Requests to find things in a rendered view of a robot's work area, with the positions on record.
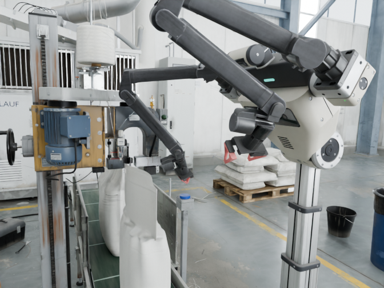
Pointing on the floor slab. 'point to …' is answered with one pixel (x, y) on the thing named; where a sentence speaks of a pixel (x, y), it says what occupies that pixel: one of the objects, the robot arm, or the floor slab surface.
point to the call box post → (183, 244)
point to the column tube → (57, 192)
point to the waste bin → (378, 230)
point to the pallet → (246, 196)
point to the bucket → (340, 220)
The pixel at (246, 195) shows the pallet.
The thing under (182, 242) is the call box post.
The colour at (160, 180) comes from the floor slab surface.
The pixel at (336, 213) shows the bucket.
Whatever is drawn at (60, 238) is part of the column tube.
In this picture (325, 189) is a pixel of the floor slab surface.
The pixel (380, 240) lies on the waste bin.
